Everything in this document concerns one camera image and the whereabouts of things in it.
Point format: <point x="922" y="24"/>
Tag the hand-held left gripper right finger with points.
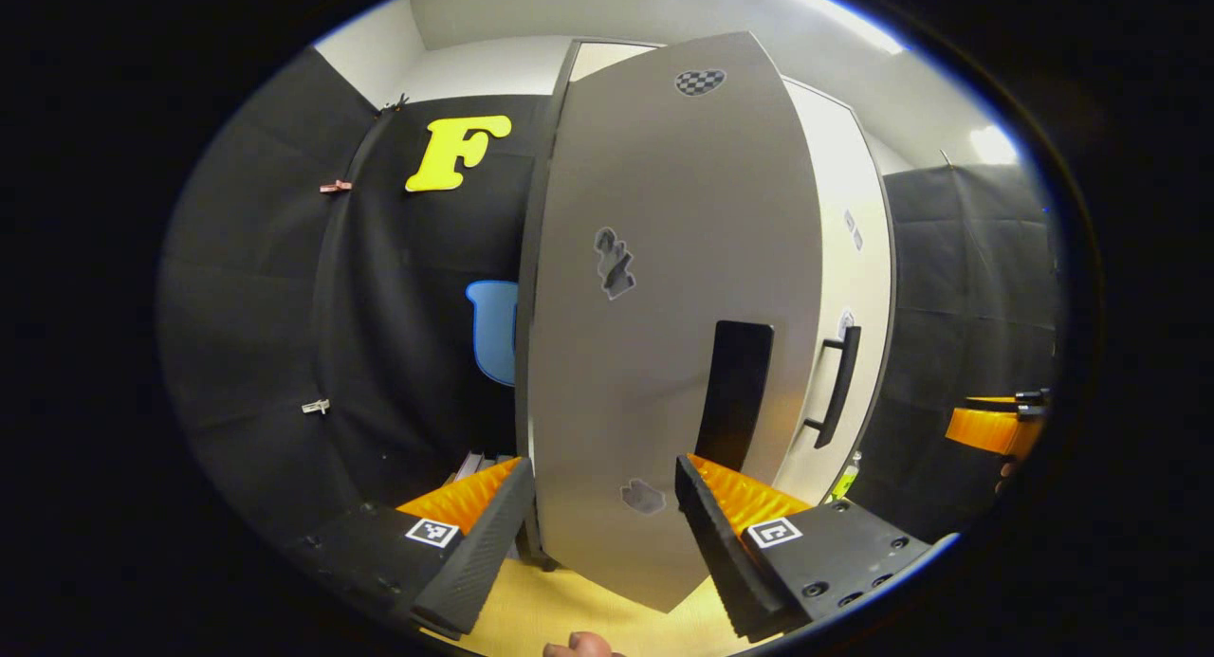
<point x="726" y="553"/>

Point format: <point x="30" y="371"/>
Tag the small green bottle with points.
<point x="847" y="477"/>

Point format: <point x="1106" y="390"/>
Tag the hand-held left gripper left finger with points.
<point x="479" y="548"/>

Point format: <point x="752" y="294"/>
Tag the black backdrop cloth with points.
<point x="977" y="287"/>
<point x="285" y="306"/>

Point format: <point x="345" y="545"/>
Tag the white cabinet door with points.
<point x="664" y="354"/>
<point x="849" y="249"/>

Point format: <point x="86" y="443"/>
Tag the white clip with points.
<point x="316" y="407"/>

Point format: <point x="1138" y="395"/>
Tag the white shoe cabinet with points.
<point x="545" y="164"/>

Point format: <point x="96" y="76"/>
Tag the ceiling light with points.
<point x="994" y="145"/>

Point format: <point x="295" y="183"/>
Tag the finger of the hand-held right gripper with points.
<point x="1032" y="401"/>
<point x="991" y="431"/>

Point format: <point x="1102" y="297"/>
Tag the red clip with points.
<point x="335" y="186"/>

